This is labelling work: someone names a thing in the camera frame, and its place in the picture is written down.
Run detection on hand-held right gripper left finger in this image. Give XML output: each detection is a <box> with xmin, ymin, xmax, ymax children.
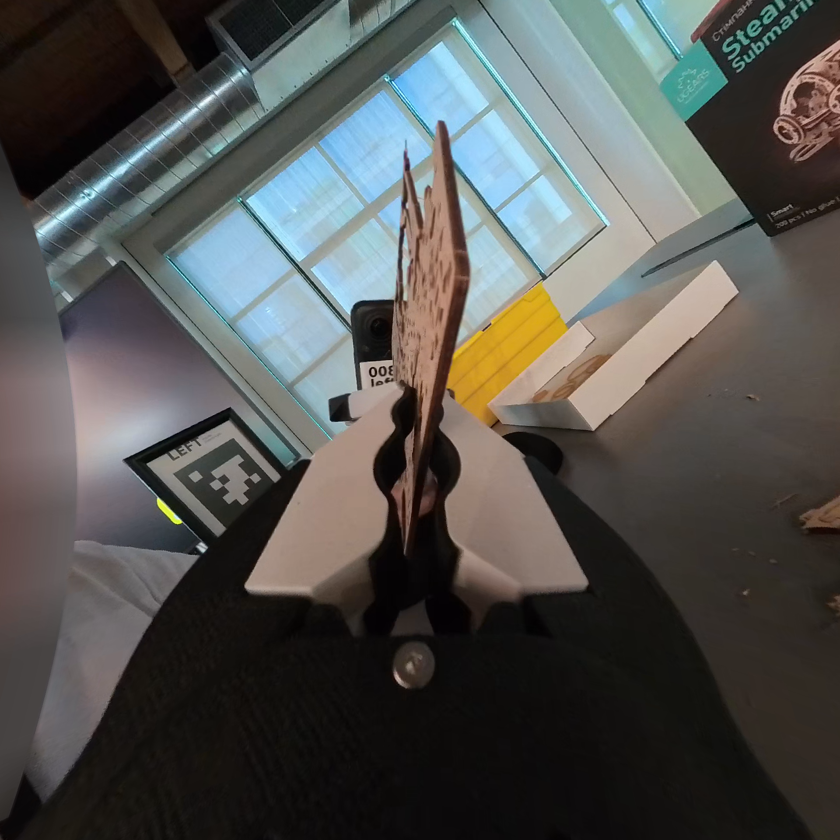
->
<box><xmin>245</xmin><ymin>386</ymin><xmax>414</xmax><ymax>601</ymax></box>

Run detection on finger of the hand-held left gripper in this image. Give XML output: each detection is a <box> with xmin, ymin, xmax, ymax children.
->
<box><xmin>328</xmin><ymin>391</ymin><xmax>383</xmax><ymax>423</ymax></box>

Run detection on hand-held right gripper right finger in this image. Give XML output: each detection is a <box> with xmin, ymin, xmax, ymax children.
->
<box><xmin>427</xmin><ymin>392</ymin><xmax>589</xmax><ymax>598</ymax></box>

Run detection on laser-cut plywood parts sheet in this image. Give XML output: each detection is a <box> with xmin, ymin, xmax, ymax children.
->
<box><xmin>390</xmin><ymin>120</ymin><xmax>469</xmax><ymax>559</ymax></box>

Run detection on wooden parts sheets in box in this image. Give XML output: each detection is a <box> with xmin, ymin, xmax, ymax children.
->
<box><xmin>533</xmin><ymin>354</ymin><xmax>611</xmax><ymax>403</ymax></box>

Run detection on black model kit box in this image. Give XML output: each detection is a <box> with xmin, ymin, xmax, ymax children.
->
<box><xmin>659</xmin><ymin>0</ymin><xmax>840</xmax><ymax>237</ymax></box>

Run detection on large paned window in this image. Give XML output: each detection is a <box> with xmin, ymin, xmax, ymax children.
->
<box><xmin>164</xmin><ymin>20</ymin><xmax>611</xmax><ymax>434</ymax></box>

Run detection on yellow plastic bin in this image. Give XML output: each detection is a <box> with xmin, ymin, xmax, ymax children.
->
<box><xmin>449</xmin><ymin>282</ymin><xmax>568</xmax><ymax>427</ymax></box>

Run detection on white cardboard box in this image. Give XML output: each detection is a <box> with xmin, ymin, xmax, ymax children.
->
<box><xmin>489</xmin><ymin>261</ymin><xmax>739</xmax><ymax>432</ymax></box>

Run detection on person's torso in white shirt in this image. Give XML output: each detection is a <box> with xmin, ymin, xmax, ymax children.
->
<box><xmin>29</xmin><ymin>539</ymin><xmax>198</xmax><ymax>798</ymax></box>

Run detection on white air vent unit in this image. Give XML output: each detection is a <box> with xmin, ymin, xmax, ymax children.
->
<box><xmin>206</xmin><ymin>0</ymin><xmax>454</xmax><ymax>99</ymax></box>

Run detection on small wooden scrap piece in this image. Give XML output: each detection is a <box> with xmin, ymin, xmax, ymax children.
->
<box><xmin>797</xmin><ymin>495</ymin><xmax>840</xmax><ymax>534</ymax></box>

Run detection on silver ventilation duct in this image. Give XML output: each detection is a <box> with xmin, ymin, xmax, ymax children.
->
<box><xmin>33</xmin><ymin>56</ymin><xmax>257</xmax><ymax>257</ymax></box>

